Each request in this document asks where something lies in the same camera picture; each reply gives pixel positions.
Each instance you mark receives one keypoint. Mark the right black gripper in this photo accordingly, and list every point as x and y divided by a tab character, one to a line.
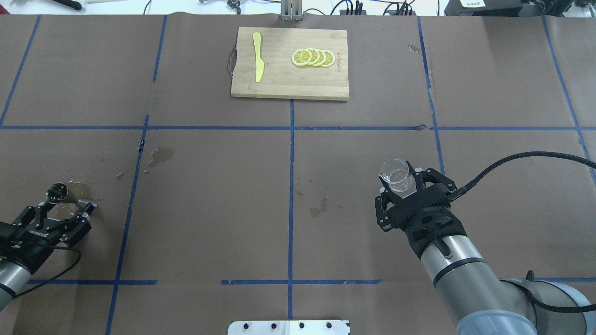
382	210

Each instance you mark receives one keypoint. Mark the clear glass cup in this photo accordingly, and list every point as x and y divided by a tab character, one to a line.
395	172

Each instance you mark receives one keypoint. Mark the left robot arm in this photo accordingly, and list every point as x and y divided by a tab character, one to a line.
13	278

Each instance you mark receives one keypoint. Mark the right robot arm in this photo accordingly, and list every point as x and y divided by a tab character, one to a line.
480	303

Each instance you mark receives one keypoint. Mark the yellow plastic knife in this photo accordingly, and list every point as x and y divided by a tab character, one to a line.
259	62

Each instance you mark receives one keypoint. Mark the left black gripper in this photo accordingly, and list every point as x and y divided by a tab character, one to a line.
24	249

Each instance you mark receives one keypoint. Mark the steel double jigger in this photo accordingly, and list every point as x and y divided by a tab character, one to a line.
60	193

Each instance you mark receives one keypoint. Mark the lemon slices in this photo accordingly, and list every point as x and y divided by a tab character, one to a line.
313	57

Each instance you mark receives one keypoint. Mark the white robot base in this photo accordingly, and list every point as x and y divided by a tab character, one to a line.
290	327

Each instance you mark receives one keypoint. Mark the aluminium frame post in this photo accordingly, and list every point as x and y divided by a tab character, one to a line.
291	10

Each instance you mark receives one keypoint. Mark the wooden cutting board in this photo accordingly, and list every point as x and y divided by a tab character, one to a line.
281	78

